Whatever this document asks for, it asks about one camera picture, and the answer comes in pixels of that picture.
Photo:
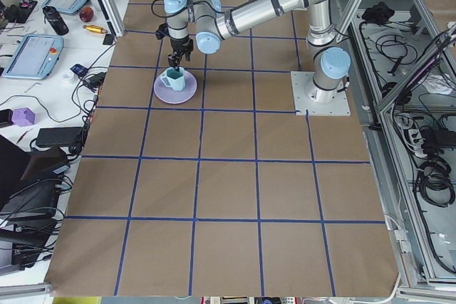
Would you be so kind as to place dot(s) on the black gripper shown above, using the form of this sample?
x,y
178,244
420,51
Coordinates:
x,y
179,46

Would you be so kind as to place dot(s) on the mint green faceted cup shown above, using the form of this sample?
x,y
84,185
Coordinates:
x,y
173,78

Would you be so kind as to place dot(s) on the blue teach pendant near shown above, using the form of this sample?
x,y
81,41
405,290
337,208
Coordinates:
x,y
35,57

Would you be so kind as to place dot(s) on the red apple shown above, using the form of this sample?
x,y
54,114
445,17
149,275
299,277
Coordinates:
x,y
86,14

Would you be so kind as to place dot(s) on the gold cylinder tool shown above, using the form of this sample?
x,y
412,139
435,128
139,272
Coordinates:
x,y
95,29

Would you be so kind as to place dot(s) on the white power strip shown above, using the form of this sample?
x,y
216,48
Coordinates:
x,y
416,142

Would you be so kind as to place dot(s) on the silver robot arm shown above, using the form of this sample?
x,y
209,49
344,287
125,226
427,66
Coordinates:
x,y
202,24

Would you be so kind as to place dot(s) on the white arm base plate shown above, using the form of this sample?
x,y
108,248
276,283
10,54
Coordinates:
x,y
312,101

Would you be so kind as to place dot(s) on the lavender plate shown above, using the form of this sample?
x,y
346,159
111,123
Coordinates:
x,y
169,96

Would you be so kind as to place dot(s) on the crumpled white plastic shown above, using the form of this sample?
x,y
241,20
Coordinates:
x,y
438,84

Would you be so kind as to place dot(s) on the purple 3D printed block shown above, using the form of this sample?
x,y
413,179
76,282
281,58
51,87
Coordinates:
x,y
23,117

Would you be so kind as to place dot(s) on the black power adapter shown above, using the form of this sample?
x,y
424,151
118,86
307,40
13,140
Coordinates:
x,y
58,136

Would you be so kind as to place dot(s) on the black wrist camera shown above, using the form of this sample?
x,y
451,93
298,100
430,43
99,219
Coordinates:
x,y
162,31

